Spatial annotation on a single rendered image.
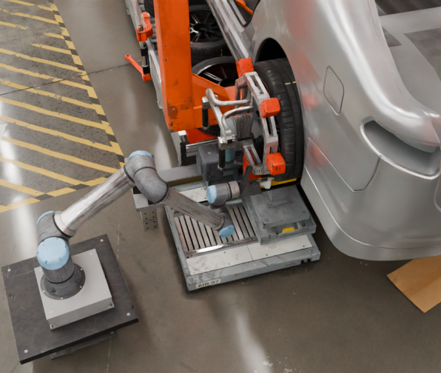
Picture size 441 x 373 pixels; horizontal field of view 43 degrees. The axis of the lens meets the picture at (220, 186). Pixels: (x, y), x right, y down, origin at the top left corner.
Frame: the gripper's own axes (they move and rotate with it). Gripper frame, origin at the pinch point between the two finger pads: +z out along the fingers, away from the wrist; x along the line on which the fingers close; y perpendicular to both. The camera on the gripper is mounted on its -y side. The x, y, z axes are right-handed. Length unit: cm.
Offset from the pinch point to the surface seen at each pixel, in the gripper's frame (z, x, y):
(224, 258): -29, -35, 44
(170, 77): -41, -24, -67
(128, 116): -61, -152, -62
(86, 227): -107, -79, 11
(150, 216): -66, -60, 12
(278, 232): 7.5, -34.0, 35.3
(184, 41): -32, -9, -82
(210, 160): -23, -48, -15
